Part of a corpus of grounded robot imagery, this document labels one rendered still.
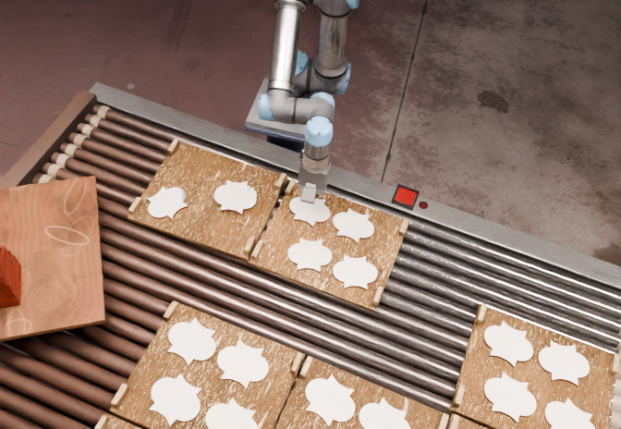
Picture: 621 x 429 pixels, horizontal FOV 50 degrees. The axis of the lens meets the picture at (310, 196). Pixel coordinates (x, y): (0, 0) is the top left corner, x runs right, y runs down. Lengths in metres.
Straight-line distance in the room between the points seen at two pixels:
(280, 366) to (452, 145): 2.13
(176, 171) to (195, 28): 2.09
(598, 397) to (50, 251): 1.59
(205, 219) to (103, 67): 2.07
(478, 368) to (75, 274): 1.16
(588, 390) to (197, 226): 1.24
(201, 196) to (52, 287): 0.55
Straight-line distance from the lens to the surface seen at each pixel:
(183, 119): 2.47
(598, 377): 2.13
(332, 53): 2.26
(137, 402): 1.91
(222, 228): 2.14
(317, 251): 2.08
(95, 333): 2.03
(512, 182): 3.69
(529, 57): 4.44
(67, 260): 2.02
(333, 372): 1.92
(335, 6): 2.08
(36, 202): 2.16
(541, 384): 2.05
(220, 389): 1.90
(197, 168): 2.29
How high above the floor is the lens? 2.71
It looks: 53 degrees down
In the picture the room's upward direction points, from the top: 6 degrees clockwise
